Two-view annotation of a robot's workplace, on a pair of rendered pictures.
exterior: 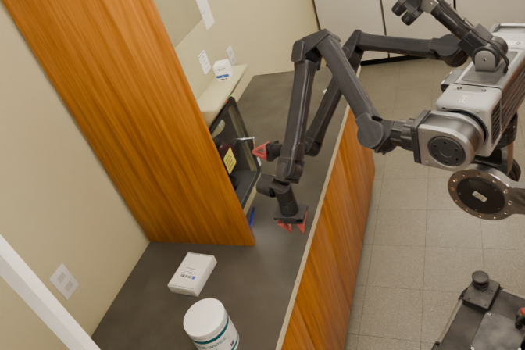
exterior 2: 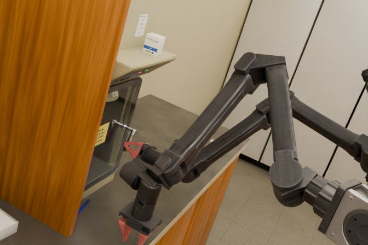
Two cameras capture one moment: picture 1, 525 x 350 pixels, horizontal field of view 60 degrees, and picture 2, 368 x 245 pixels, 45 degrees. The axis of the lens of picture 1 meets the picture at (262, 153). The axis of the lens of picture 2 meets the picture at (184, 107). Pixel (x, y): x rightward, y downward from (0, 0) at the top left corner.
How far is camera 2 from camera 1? 0.37 m
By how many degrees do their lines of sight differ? 17
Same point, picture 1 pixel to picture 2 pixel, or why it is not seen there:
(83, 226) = not seen: outside the picture
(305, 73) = (240, 86)
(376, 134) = (293, 176)
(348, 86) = (281, 118)
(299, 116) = (212, 122)
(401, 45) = (327, 126)
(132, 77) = not seen: outside the picture
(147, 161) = (21, 76)
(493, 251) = not seen: outside the picture
